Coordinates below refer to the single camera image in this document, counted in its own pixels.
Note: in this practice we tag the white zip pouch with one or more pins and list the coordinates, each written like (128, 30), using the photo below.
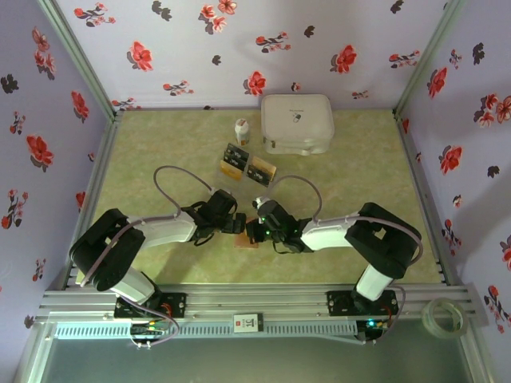
(297, 123)

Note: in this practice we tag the small controller board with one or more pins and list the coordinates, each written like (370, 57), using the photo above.
(149, 329)
(377, 325)

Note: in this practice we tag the red white label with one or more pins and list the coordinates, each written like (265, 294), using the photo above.
(249, 323)

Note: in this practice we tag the aluminium mounting rail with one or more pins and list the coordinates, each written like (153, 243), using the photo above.
(255, 301)

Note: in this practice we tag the aluminium side rail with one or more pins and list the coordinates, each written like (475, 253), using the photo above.
(101, 159)
(410, 151)

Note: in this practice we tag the aluminium frame leg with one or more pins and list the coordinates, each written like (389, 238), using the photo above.
(477, 359)
(38, 355)

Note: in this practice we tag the black patterned card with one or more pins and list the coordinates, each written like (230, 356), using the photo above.
(235, 158)
(258, 176)
(237, 149)

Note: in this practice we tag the aluminium corner post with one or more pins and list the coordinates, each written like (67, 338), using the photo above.
(429, 56)
(81, 56)

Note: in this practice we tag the gold VIP card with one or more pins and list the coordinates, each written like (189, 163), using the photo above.
(231, 171)
(265, 164)

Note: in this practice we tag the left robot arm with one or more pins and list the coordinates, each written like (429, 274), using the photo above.
(104, 247)

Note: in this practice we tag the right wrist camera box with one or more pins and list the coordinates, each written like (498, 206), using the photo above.
(258, 202)

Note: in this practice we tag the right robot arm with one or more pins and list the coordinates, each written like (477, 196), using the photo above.
(383, 235)

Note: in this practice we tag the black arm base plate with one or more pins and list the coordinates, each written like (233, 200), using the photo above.
(335, 305)
(179, 303)

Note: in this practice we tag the white pill bottle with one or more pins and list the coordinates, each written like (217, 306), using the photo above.
(242, 133)

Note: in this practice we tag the clear tape roll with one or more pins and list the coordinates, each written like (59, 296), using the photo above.
(425, 319)

